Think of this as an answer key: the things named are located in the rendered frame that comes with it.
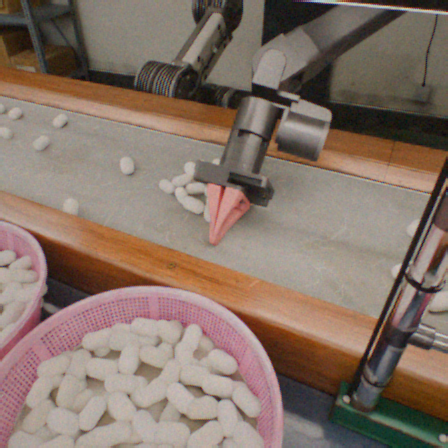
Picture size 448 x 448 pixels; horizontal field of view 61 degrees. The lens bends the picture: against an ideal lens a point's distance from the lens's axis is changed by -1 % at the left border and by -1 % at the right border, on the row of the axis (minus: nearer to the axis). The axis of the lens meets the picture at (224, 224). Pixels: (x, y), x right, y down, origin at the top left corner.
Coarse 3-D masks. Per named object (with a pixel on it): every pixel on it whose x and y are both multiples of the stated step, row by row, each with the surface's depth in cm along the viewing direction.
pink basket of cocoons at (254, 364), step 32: (128, 288) 43; (160, 288) 43; (64, 320) 41; (96, 320) 43; (128, 320) 44; (192, 320) 43; (224, 320) 41; (256, 352) 38; (0, 384) 35; (32, 384) 38; (256, 384) 38; (0, 416) 35
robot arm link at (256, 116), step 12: (240, 108) 53; (252, 108) 51; (264, 108) 51; (276, 108) 52; (288, 108) 52; (240, 120) 52; (252, 120) 51; (264, 120) 51; (276, 120) 53; (252, 132) 51; (264, 132) 52
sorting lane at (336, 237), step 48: (0, 96) 92; (0, 144) 74; (96, 144) 74; (144, 144) 74; (192, 144) 74; (48, 192) 62; (96, 192) 62; (144, 192) 62; (288, 192) 62; (336, 192) 62; (384, 192) 62; (192, 240) 53; (240, 240) 53; (288, 240) 53; (336, 240) 53; (384, 240) 53; (336, 288) 47; (384, 288) 47
